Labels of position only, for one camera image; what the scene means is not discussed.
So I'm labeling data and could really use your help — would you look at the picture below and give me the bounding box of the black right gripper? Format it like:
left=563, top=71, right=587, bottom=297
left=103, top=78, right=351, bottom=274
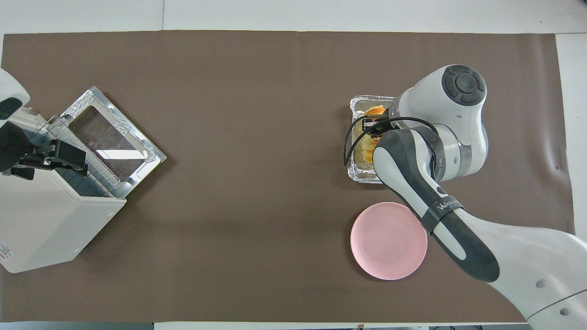
left=362, top=116, right=391, bottom=138

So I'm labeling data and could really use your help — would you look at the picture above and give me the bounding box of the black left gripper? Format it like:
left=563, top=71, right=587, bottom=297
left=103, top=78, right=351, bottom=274
left=0, top=121, right=89, bottom=180

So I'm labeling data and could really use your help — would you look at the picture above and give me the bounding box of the golden bread loaf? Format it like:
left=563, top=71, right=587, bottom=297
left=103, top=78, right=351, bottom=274
left=356, top=105, right=387, bottom=167

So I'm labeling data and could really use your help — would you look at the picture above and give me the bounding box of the aluminium foil tray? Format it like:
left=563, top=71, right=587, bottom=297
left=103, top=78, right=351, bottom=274
left=347, top=95, right=398, bottom=184

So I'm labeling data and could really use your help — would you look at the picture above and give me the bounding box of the white toaster oven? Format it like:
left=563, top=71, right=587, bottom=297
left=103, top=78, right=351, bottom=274
left=0, top=107, right=127, bottom=274

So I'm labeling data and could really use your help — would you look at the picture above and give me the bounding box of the glass oven door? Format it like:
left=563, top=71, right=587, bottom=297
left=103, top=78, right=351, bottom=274
left=60, top=86, right=167, bottom=198

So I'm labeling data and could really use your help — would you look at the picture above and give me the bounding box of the pink round plate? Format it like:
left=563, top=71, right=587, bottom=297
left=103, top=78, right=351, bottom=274
left=350, top=202, right=428, bottom=281

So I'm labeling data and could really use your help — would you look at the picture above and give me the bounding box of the brown table mat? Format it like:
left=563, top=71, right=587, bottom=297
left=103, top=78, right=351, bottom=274
left=0, top=30, right=576, bottom=323

